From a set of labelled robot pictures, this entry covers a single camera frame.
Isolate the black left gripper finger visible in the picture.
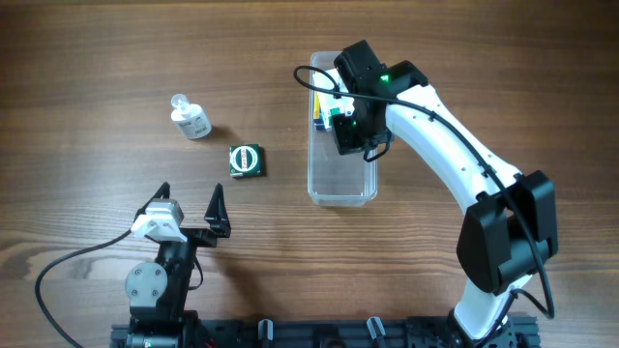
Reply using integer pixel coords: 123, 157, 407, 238
133, 182, 170, 219
204, 184, 231, 237

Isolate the white green medicine box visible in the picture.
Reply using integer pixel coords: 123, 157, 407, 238
312, 69, 354, 131

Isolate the blue VapoDrops box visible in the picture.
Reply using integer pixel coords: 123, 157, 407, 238
312, 92, 331, 131

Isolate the green Zam-Buk box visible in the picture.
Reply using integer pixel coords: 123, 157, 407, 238
229, 144, 262, 178

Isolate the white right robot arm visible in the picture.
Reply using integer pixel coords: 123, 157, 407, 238
332, 41, 558, 347

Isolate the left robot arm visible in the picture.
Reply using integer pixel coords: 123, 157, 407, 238
110, 183, 231, 348

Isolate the clear plastic container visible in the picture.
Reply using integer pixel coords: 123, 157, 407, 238
307, 50, 378, 208

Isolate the white calamine lotion bottle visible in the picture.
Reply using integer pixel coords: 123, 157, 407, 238
170, 94, 212, 140

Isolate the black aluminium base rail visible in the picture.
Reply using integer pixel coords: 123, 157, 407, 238
109, 315, 541, 348

